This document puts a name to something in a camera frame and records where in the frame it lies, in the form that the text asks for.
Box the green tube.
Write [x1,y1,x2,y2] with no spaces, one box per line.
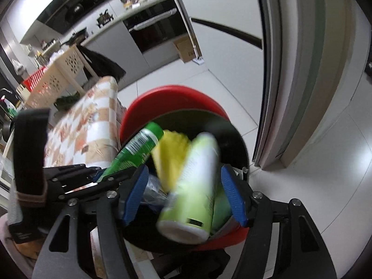
[97,122,164,183]

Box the light green drink bottle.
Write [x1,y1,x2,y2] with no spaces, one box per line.
[156,132,219,244]

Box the yellow wavy sponge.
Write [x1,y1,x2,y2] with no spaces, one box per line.
[151,130,191,193]

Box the green wavy sponge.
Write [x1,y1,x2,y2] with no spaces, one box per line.
[211,188,232,234]

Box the blue plastic bag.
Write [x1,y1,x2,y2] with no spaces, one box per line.
[141,174,168,212]

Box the black trash bin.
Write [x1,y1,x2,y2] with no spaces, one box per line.
[119,110,248,253]

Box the red plastic basket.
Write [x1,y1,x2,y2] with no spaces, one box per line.
[22,66,47,92]

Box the red plastic stool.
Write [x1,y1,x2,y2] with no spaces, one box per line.
[118,84,251,252]

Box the beige perforated chair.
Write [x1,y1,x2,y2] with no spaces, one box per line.
[25,44,98,108]

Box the cardboard box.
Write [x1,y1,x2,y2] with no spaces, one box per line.
[173,34,196,63]

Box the black range hood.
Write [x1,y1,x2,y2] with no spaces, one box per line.
[37,0,107,34]

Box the black built-in oven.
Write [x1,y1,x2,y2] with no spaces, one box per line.
[123,0,187,53]

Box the white refrigerator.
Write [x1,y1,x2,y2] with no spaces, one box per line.
[182,0,264,123]

